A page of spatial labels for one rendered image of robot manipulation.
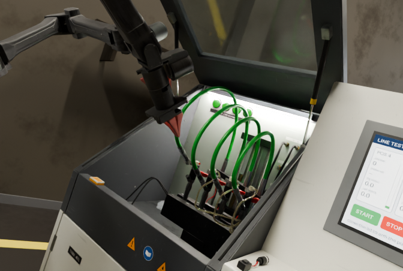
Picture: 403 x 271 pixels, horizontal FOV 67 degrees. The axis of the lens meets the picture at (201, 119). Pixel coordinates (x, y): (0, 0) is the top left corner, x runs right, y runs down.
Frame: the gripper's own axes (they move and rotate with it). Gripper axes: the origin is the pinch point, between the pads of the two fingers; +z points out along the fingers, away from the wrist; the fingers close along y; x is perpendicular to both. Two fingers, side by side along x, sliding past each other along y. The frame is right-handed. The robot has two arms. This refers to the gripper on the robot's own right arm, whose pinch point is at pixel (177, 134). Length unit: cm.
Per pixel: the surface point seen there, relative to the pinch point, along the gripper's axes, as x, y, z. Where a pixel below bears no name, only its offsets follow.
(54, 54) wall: 232, 21, -6
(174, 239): -5.7, -14.5, 24.7
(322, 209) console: -26.8, 22.1, 31.5
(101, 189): 27.5, -21.3, 18.0
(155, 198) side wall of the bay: 54, 1, 54
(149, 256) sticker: -0.8, -21.8, 28.5
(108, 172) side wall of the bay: 46, -14, 23
